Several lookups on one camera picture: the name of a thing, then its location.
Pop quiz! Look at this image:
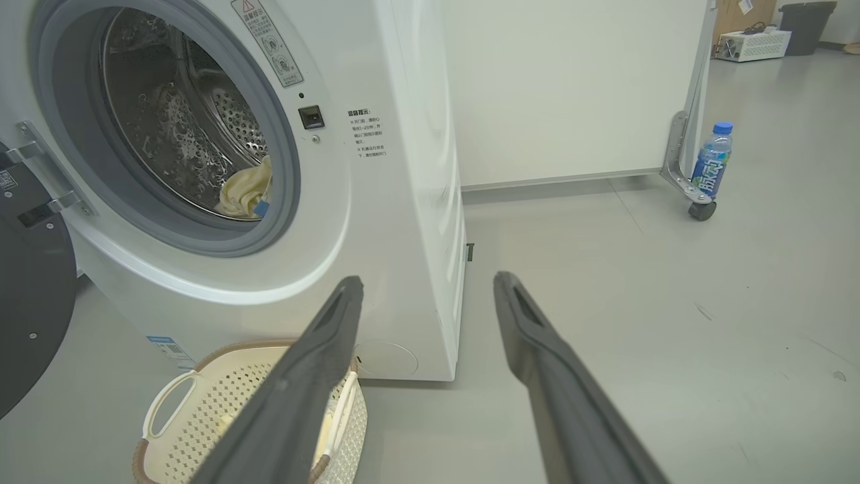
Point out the black round glass washer door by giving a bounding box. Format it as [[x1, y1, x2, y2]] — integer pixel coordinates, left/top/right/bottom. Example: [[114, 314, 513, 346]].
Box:
[[0, 141, 78, 419]]

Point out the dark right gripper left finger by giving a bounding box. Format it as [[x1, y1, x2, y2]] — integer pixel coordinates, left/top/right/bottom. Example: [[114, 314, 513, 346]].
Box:
[[190, 276, 364, 484]]

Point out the brown cardboard box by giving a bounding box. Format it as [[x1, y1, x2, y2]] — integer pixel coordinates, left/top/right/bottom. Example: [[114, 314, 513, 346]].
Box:
[[712, 0, 777, 41]]

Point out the white front-load washing machine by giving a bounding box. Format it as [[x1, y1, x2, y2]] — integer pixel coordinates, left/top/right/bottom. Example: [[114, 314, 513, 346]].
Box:
[[0, 0, 468, 382]]

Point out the black waste bin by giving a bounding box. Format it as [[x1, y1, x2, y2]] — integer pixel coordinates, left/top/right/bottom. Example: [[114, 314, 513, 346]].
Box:
[[779, 0, 838, 56]]

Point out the metal frame with caster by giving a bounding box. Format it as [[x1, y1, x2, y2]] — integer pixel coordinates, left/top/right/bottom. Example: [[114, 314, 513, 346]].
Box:
[[660, 0, 718, 221]]

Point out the blue energy label sticker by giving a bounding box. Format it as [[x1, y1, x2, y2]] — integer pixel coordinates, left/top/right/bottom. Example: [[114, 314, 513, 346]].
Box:
[[146, 335, 197, 369]]

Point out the blue-label plastic drink bottle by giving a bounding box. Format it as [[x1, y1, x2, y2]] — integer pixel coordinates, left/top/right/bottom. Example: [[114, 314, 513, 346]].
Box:
[[691, 122, 734, 198]]

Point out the cream perforated laundry basket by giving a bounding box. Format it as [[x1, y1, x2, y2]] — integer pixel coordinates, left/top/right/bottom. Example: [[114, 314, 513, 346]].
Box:
[[132, 339, 368, 484]]

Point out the white perforated equipment box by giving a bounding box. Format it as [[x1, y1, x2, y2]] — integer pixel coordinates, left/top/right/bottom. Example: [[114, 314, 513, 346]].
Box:
[[714, 26, 792, 63]]

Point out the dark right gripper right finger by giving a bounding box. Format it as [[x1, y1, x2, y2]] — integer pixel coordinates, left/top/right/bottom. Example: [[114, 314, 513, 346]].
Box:
[[493, 271, 673, 484]]

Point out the white partition panel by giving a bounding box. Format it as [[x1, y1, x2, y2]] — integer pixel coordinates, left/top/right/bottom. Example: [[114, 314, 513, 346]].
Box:
[[440, 0, 710, 191]]

